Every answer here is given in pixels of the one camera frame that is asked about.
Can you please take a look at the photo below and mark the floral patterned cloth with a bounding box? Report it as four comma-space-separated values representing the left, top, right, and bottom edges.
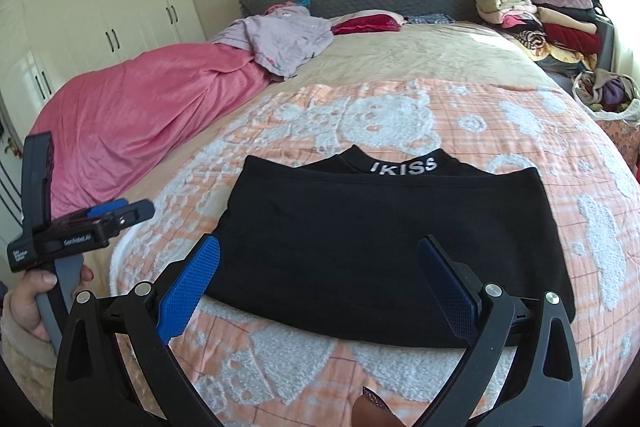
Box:
596, 119, 640, 188

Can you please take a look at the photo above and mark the black shirt with orange cuffs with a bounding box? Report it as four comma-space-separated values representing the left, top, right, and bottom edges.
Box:
204, 144, 574, 351

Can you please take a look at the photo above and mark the cream wardrobe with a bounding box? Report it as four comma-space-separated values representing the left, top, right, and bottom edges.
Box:
0, 0, 207, 148

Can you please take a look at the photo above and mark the red folded cloth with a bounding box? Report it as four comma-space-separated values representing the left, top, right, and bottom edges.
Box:
331, 10, 405, 36

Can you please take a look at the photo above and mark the pile of folded clothes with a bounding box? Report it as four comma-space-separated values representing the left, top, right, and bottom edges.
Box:
474, 0, 609, 68

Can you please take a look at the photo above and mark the pink duvet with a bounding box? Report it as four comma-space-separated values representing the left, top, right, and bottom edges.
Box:
27, 42, 274, 221

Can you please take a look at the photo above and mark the person's right hand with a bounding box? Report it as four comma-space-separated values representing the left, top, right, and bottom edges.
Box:
352, 386, 407, 427

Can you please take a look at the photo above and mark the person's left hand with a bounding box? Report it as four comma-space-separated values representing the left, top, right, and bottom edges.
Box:
0, 266, 96, 344

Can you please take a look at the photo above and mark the orange bear printed blanket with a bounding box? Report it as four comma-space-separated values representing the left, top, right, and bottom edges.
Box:
107, 77, 640, 427

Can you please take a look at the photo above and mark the lilac garment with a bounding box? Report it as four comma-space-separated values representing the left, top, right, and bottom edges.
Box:
207, 4, 335, 80

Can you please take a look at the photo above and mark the blue patterned cloth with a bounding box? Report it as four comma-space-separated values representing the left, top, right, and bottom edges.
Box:
407, 13, 456, 26

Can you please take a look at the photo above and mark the person's left forearm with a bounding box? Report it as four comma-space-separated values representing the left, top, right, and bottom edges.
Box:
0, 302, 60, 408

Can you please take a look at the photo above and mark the dark grey chair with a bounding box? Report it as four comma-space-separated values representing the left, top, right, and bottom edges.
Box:
537, 19, 615, 78

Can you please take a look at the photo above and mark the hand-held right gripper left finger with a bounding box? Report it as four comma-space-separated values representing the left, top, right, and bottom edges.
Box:
52, 234, 222, 427

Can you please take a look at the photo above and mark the white bag of clothes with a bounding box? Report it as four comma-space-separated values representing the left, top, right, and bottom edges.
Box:
572, 69, 640, 124

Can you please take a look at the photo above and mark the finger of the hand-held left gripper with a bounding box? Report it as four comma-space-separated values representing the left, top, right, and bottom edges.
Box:
102, 200, 156, 230
86, 200, 130, 219

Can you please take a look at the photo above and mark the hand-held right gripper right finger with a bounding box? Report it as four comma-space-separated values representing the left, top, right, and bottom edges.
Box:
416, 234, 586, 427

